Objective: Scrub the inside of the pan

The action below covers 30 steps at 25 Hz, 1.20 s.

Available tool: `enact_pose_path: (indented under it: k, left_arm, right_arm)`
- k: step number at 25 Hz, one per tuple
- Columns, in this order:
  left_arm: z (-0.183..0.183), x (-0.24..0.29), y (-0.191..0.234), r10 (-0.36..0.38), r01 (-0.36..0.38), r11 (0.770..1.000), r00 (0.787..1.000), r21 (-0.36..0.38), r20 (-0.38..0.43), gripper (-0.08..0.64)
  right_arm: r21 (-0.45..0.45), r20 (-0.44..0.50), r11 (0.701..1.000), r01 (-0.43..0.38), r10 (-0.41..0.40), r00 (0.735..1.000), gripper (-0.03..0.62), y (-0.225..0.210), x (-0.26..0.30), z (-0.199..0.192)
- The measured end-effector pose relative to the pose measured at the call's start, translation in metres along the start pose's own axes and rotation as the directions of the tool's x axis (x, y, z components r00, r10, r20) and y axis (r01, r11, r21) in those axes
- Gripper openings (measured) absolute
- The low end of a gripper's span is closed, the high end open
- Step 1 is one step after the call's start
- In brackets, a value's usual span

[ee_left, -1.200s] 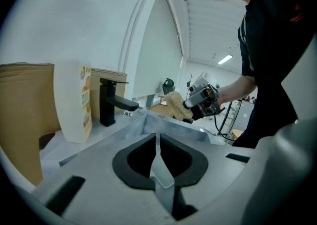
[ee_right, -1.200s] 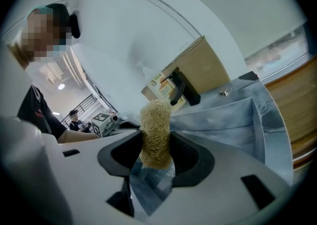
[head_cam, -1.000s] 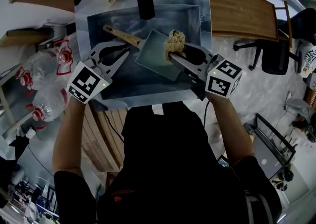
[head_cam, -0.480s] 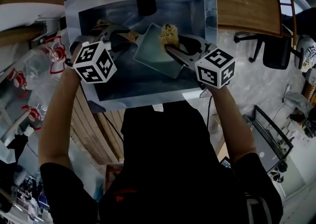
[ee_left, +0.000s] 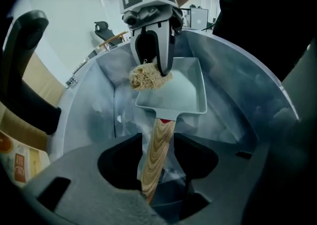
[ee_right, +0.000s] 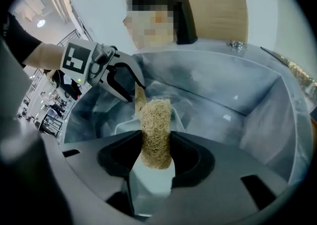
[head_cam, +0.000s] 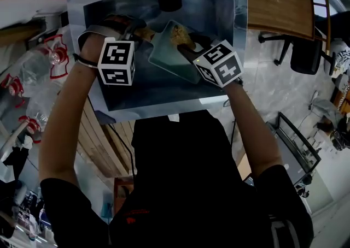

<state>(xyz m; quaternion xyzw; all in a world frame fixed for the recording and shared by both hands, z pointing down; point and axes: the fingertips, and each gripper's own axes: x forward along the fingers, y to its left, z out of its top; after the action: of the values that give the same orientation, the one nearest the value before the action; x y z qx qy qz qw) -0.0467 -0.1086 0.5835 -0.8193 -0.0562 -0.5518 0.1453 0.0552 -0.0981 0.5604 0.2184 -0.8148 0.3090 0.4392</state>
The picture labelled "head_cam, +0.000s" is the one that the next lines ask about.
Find black wrist cord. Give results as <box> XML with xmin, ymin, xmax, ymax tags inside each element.
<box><xmin>73</xmin><ymin>53</ymin><xmax>100</xmax><ymax>69</ymax></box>

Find reddish brown wooden frame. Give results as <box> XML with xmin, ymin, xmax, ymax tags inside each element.
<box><xmin>113</xmin><ymin>177</ymin><xmax>135</xmax><ymax>215</ymax></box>

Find wooden slatted floor board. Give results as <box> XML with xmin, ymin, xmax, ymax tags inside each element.
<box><xmin>76</xmin><ymin>96</ymin><xmax>137</xmax><ymax>179</ymax></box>

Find stainless steel sink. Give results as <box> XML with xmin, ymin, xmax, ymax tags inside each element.
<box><xmin>66</xmin><ymin>0</ymin><xmax>248</xmax><ymax>122</ymax></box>

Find person's right forearm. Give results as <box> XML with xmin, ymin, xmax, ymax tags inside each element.
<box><xmin>223</xmin><ymin>82</ymin><xmax>284</xmax><ymax>179</ymax></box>

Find clear water jug red handle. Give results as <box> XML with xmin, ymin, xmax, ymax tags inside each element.
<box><xmin>0</xmin><ymin>73</ymin><xmax>31</xmax><ymax>111</ymax></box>
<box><xmin>19</xmin><ymin>33</ymin><xmax>73</xmax><ymax>89</ymax></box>
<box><xmin>18</xmin><ymin>80</ymin><xmax>66</xmax><ymax>144</ymax></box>

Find black office chair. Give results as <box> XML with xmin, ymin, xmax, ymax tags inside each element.
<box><xmin>258</xmin><ymin>9</ymin><xmax>350</xmax><ymax>76</ymax></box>

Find brown cardboard box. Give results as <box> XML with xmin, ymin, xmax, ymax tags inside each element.
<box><xmin>0</xmin><ymin>19</ymin><xmax>47</xmax><ymax>47</ymax></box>

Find white wooden stool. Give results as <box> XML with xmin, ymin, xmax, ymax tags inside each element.
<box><xmin>0</xmin><ymin>120</ymin><xmax>28</xmax><ymax>160</ymax></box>

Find round wooden stool seat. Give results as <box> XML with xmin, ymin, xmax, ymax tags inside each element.
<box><xmin>236</xmin><ymin>151</ymin><xmax>254</xmax><ymax>182</ymax></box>

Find wooden shelf trolley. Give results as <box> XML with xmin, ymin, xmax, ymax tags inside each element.
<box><xmin>246</xmin><ymin>0</ymin><xmax>331</xmax><ymax>51</ymax></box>

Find person's left hand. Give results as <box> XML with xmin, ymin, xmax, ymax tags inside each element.
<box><xmin>80</xmin><ymin>35</ymin><xmax>107</xmax><ymax>63</ymax></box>

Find grey laptop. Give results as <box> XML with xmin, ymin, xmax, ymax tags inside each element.
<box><xmin>266</xmin><ymin>121</ymin><xmax>306</xmax><ymax>186</ymax></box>

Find black cable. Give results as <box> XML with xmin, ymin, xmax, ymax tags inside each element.
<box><xmin>229</xmin><ymin>117</ymin><xmax>239</xmax><ymax>150</ymax></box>
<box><xmin>108</xmin><ymin>123</ymin><xmax>137</xmax><ymax>187</ymax></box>

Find white printed cushion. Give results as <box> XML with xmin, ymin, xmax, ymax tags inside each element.
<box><xmin>332</xmin><ymin>49</ymin><xmax>350</xmax><ymax>74</ymax></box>

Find grey shoulder strap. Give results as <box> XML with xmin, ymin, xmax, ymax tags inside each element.
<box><xmin>270</xmin><ymin>219</ymin><xmax>296</xmax><ymax>248</ymax></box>

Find black frame stand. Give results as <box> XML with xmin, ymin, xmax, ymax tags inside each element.
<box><xmin>276</xmin><ymin>111</ymin><xmax>323</xmax><ymax>175</ymax></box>

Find person's left forearm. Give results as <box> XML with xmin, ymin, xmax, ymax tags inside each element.
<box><xmin>38</xmin><ymin>60</ymin><xmax>99</xmax><ymax>187</ymax></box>

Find tan fibre clump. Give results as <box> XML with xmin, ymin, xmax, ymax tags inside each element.
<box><xmin>171</xmin><ymin>24</ymin><xmax>196</xmax><ymax>48</ymax></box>

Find person's black shirt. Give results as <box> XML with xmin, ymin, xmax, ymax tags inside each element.
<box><xmin>40</xmin><ymin>110</ymin><xmax>314</xmax><ymax>248</ymax></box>

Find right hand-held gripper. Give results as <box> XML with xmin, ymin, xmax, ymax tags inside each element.
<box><xmin>177</xmin><ymin>33</ymin><xmax>244</xmax><ymax>88</ymax></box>

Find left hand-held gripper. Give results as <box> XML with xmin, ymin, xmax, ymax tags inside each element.
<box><xmin>78</xmin><ymin>14</ymin><xmax>147</xmax><ymax>86</ymax></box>

